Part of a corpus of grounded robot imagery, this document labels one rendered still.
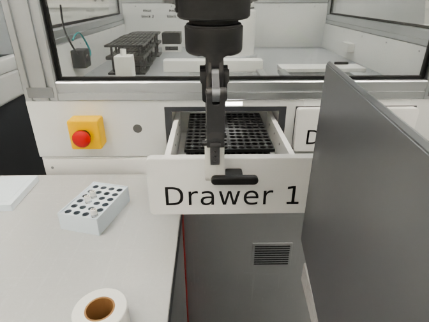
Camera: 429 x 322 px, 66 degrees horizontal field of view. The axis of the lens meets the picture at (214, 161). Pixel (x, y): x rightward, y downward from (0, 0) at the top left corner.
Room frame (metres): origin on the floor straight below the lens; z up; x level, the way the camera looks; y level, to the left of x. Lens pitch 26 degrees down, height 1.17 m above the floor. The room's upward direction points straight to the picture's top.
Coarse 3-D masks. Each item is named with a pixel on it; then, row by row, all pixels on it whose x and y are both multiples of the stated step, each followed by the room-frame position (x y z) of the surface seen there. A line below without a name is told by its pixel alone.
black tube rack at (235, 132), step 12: (192, 120) 0.75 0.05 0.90; (204, 120) 0.75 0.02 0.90; (228, 120) 0.75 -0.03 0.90; (240, 120) 0.75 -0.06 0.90; (252, 120) 0.75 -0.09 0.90; (192, 132) 0.68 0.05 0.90; (204, 132) 0.68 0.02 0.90; (228, 132) 0.68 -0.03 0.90; (240, 132) 0.68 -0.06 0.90; (252, 132) 0.68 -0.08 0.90; (264, 132) 0.68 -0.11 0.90; (192, 144) 0.61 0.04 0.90; (228, 144) 0.61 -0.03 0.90; (240, 144) 0.62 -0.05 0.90; (252, 144) 0.61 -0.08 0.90; (264, 144) 0.61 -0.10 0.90
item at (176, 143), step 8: (176, 112) 0.83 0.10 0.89; (184, 112) 0.84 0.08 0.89; (192, 112) 0.84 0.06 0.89; (200, 112) 0.84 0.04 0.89; (232, 112) 0.84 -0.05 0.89; (240, 112) 0.84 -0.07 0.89; (248, 112) 0.84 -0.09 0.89; (256, 112) 0.84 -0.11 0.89; (264, 112) 0.84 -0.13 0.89; (272, 112) 0.83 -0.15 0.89; (176, 120) 0.77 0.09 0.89; (184, 120) 0.84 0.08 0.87; (264, 120) 0.84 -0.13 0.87; (272, 120) 0.77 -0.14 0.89; (176, 128) 0.72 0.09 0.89; (184, 128) 0.84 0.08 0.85; (272, 128) 0.76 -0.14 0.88; (280, 128) 0.71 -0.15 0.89; (176, 136) 0.71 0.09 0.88; (184, 136) 0.81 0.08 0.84; (272, 136) 0.75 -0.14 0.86; (280, 136) 0.67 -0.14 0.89; (168, 144) 0.62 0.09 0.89; (176, 144) 0.70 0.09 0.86; (184, 144) 0.76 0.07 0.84; (280, 144) 0.66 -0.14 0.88; (288, 144) 0.62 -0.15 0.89; (168, 152) 0.59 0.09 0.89; (176, 152) 0.69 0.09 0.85; (272, 152) 0.71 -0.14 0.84; (280, 152) 0.65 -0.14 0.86; (288, 152) 0.59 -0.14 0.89
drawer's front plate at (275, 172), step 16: (160, 160) 0.49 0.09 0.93; (176, 160) 0.49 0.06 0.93; (192, 160) 0.49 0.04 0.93; (224, 160) 0.49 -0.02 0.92; (240, 160) 0.49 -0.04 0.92; (256, 160) 0.49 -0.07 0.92; (272, 160) 0.49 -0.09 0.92; (288, 160) 0.49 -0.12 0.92; (304, 160) 0.49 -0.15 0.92; (160, 176) 0.49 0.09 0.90; (176, 176) 0.49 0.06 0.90; (192, 176) 0.49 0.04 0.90; (272, 176) 0.49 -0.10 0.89; (288, 176) 0.49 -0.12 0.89; (304, 176) 0.49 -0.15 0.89; (160, 192) 0.49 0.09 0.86; (176, 192) 0.49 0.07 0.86; (224, 192) 0.49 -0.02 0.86; (240, 192) 0.49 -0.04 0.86; (288, 192) 0.49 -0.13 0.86; (304, 192) 0.49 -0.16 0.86; (160, 208) 0.49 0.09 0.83; (176, 208) 0.49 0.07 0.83; (192, 208) 0.49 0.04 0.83; (208, 208) 0.49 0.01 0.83; (224, 208) 0.49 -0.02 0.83; (240, 208) 0.49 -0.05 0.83; (256, 208) 0.49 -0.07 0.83; (272, 208) 0.49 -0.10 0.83; (288, 208) 0.49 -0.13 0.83; (304, 208) 0.49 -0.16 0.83
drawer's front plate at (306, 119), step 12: (300, 108) 0.76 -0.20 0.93; (312, 108) 0.76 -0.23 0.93; (396, 108) 0.76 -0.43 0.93; (408, 108) 0.76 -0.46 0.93; (300, 120) 0.75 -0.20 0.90; (312, 120) 0.76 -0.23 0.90; (408, 120) 0.76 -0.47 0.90; (300, 132) 0.75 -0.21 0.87; (312, 132) 0.76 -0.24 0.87; (300, 144) 0.75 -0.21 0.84; (312, 144) 0.76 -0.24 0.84
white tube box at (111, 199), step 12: (84, 192) 0.60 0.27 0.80; (96, 192) 0.60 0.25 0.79; (108, 192) 0.60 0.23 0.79; (120, 192) 0.60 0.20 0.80; (72, 204) 0.55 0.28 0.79; (84, 204) 0.55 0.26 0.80; (96, 204) 0.56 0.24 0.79; (108, 204) 0.55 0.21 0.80; (120, 204) 0.58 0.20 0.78; (60, 216) 0.52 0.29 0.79; (72, 216) 0.51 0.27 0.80; (84, 216) 0.51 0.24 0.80; (108, 216) 0.54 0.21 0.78; (72, 228) 0.51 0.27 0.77; (84, 228) 0.51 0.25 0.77; (96, 228) 0.50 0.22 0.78
